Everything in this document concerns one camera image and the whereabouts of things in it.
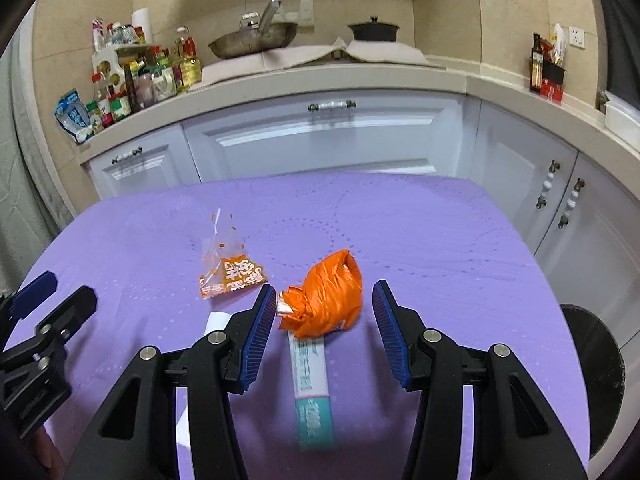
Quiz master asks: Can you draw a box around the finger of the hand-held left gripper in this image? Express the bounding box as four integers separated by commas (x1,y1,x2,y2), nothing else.
0,271,59,322
0,285,98,376

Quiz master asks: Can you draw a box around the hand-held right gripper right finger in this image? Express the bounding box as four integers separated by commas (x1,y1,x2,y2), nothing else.
372,280,591,480

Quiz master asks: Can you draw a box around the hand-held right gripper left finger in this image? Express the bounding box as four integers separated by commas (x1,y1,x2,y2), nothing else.
65,282,278,480

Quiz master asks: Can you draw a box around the white tube packet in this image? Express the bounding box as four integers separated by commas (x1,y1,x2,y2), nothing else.
175,312,234,456

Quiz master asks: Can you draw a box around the white sachet with green print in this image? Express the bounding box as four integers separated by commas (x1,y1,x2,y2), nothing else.
289,332,335,452

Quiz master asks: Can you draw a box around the clear orange printed wrapper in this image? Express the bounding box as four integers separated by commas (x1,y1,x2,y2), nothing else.
199,208,269,300

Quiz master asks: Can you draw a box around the purple tablecloth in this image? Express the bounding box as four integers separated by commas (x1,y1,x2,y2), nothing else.
0,172,576,480

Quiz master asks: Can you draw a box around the blue white bag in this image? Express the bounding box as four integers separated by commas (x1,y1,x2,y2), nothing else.
54,89,95,145

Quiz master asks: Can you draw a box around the black round stool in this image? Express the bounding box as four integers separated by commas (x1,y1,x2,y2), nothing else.
557,304,626,461

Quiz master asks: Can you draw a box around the wide white cabinet door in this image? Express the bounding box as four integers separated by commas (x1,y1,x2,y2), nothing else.
182,92,467,182

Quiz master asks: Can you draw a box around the group of condiment bottles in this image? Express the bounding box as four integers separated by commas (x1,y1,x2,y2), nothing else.
85,17,204,134

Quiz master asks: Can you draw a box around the cardboard sheet on stove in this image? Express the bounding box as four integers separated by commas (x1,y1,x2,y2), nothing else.
200,37,447,86

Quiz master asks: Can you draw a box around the white paper towel roll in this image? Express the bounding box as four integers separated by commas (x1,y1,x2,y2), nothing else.
131,8,152,44

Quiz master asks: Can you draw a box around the steel frying pan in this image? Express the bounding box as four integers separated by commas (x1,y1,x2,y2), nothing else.
207,0,300,60

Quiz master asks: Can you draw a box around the red box holder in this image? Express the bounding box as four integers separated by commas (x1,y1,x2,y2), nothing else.
541,60,569,104

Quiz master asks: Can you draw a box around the dark glass oil bottle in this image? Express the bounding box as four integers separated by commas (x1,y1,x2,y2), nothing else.
530,33,545,94

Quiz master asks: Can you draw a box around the black lidded pot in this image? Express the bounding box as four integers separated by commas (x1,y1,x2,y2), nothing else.
347,16,402,43

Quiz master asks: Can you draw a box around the white lidded container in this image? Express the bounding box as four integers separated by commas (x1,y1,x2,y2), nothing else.
602,91,640,149

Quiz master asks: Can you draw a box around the white packet in holder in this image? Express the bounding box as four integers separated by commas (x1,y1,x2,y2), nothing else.
550,23,569,67

